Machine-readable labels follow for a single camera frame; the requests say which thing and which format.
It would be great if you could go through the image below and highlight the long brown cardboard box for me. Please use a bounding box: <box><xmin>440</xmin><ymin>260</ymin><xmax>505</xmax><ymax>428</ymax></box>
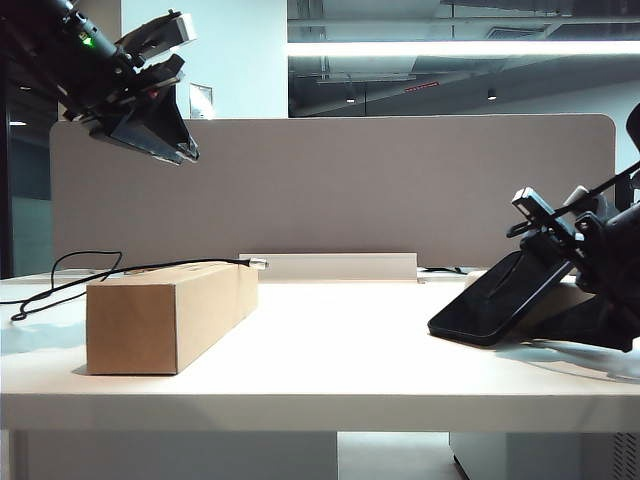
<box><xmin>85</xmin><ymin>263</ymin><xmax>260</xmax><ymax>377</ymax></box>

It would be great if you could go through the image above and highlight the framed wall notice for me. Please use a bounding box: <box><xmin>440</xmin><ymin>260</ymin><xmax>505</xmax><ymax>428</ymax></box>
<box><xmin>188</xmin><ymin>82</ymin><xmax>215</xmax><ymax>121</ymax></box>

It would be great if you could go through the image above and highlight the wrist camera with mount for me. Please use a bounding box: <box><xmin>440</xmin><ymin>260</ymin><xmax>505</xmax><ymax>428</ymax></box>
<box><xmin>507</xmin><ymin>185</ymin><xmax>592</xmax><ymax>241</ymax></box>
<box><xmin>118</xmin><ymin>9</ymin><xmax>197</xmax><ymax>61</ymax></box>

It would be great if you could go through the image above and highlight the white pulp tray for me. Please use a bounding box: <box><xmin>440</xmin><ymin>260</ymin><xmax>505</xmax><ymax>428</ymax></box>
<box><xmin>462</xmin><ymin>271</ymin><xmax>599</xmax><ymax>314</ymax></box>

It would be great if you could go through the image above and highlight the grey fabric desk divider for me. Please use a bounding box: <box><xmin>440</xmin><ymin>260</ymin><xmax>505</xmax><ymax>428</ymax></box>
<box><xmin>49</xmin><ymin>113</ymin><xmax>617</xmax><ymax>274</ymax></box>

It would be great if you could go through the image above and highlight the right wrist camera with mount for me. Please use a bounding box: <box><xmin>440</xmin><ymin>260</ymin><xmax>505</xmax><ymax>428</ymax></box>
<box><xmin>507</xmin><ymin>185</ymin><xmax>592</xmax><ymax>241</ymax></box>

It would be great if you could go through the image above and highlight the white desk cable cover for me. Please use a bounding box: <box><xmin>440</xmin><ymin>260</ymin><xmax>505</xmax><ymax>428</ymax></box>
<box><xmin>239</xmin><ymin>252</ymin><xmax>419</xmax><ymax>282</ymax></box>

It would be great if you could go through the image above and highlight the white desk support panel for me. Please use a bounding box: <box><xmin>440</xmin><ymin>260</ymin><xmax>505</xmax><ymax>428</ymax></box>
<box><xmin>8</xmin><ymin>430</ymin><xmax>339</xmax><ymax>480</ymax></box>

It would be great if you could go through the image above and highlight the black charging cable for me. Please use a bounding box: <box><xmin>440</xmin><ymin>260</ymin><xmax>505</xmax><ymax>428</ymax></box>
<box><xmin>0</xmin><ymin>249</ymin><xmax>272</xmax><ymax>322</ymax></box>

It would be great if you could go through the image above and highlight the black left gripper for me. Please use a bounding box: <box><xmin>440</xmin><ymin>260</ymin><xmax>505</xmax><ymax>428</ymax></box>
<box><xmin>58</xmin><ymin>47</ymin><xmax>202</xmax><ymax>168</ymax></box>

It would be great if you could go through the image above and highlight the black smartphone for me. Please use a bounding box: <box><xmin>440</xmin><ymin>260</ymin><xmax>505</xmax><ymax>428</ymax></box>
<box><xmin>427</xmin><ymin>247</ymin><xmax>576</xmax><ymax>349</ymax></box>

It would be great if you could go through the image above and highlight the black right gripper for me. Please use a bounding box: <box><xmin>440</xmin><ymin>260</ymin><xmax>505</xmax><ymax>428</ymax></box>
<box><xmin>513</xmin><ymin>197</ymin><xmax>640</xmax><ymax>354</ymax></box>

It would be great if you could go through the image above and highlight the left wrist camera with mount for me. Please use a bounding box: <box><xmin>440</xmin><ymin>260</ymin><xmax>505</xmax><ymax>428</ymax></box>
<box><xmin>118</xmin><ymin>9</ymin><xmax>197</xmax><ymax>61</ymax></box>

